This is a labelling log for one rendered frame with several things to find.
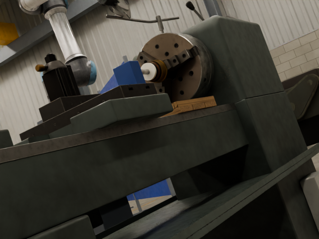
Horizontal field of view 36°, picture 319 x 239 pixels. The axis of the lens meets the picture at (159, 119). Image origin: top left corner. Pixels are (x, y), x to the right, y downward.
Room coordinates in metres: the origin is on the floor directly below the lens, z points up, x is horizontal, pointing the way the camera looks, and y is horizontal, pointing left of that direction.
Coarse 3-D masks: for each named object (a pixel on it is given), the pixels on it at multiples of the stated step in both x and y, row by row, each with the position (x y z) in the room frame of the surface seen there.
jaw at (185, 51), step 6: (192, 48) 1.92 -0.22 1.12; (180, 54) 1.91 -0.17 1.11; (186, 54) 1.90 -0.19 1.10; (192, 54) 1.92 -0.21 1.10; (198, 54) 1.94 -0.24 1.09; (168, 60) 1.90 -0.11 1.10; (174, 60) 1.91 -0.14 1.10; (180, 60) 1.91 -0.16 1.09; (186, 60) 1.91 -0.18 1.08; (168, 66) 1.90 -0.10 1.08; (174, 66) 1.91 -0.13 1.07; (180, 66) 1.96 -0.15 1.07
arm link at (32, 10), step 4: (20, 0) 2.21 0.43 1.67; (24, 0) 2.20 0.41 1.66; (28, 0) 2.16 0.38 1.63; (32, 0) 2.13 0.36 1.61; (36, 0) 2.11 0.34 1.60; (40, 0) 2.09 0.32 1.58; (44, 0) 2.08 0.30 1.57; (20, 4) 2.23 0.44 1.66; (24, 4) 2.22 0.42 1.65; (28, 4) 2.19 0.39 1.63; (32, 4) 2.17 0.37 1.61; (36, 4) 2.16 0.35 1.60; (40, 4) 2.17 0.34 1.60; (20, 8) 2.28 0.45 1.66; (24, 8) 2.23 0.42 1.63; (28, 8) 2.23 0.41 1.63; (32, 8) 2.24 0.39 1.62; (36, 8) 2.25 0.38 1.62; (40, 8) 2.31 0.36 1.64; (28, 12) 2.28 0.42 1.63; (32, 12) 2.29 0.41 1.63; (36, 12) 2.31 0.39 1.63
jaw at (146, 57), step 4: (140, 52) 2.00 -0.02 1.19; (144, 52) 2.02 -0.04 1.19; (140, 56) 2.00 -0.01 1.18; (144, 56) 1.99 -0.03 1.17; (148, 56) 1.99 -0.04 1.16; (152, 56) 2.02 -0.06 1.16; (140, 60) 2.00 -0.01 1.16; (144, 60) 1.97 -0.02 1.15; (148, 60) 1.94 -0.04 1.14; (152, 60) 1.96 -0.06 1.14
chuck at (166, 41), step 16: (144, 48) 2.03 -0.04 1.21; (160, 48) 1.99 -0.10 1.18; (176, 48) 1.96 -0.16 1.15; (192, 64) 1.94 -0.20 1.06; (208, 64) 1.98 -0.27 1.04; (176, 80) 1.98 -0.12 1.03; (192, 80) 1.95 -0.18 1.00; (208, 80) 2.00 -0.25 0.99; (176, 96) 2.00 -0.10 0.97; (192, 96) 1.96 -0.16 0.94
